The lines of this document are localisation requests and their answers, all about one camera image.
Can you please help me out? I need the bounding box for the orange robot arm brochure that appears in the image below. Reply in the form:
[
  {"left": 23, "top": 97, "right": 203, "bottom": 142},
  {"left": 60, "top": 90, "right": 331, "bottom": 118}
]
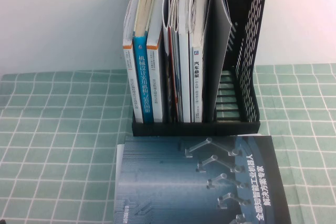
[{"left": 209, "top": 0, "right": 233, "bottom": 123}]

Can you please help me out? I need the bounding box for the white book orange band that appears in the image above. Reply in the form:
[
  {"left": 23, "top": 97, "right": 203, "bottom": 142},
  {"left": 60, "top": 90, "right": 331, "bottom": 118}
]
[
  {"left": 122, "top": 0, "right": 144, "bottom": 124},
  {"left": 146, "top": 0, "right": 166, "bottom": 123}
]

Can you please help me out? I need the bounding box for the blue spine book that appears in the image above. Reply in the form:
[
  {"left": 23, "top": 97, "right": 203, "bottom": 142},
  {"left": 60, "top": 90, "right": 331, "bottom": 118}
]
[{"left": 132, "top": 0, "right": 160, "bottom": 124}]

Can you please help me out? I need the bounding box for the white car suspension book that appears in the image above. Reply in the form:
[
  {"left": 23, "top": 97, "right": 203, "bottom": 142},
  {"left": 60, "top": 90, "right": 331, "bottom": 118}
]
[{"left": 191, "top": 0, "right": 209, "bottom": 123}]

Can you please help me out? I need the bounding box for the black plastic book holder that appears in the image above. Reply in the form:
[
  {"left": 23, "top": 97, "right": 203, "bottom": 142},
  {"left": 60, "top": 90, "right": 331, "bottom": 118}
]
[{"left": 130, "top": 0, "right": 267, "bottom": 137}]

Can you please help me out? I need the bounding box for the red spine thin magazine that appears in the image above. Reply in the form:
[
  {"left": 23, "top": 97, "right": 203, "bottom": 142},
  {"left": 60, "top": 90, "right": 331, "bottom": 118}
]
[{"left": 167, "top": 0, "right": 183, "bottom": 123}]

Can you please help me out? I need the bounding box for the white spine magazine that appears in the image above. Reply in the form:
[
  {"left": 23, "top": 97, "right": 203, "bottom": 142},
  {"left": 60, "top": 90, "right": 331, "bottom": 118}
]
[{"left": 178, "top": 0, "right": 192, "bottom": 123}]

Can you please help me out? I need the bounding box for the dark cover thin magazine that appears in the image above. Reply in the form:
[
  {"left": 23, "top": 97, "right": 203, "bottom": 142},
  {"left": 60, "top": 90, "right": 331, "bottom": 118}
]
[{"left": 202, "top": 0, "right": 216, "bottom": 123}]

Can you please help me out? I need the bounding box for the blue industrial robot brochure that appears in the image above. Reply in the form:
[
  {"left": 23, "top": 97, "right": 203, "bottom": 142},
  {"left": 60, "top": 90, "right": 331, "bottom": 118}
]
[{"left": 112, "top": 134, "right": 292, "bottom": 224}]

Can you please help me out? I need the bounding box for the green checkered tablecloth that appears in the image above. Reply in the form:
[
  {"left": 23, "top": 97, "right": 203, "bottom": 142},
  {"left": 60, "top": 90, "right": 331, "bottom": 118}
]
[{"left": 0, "top": 62, "right": 336, "bottom": 224}]

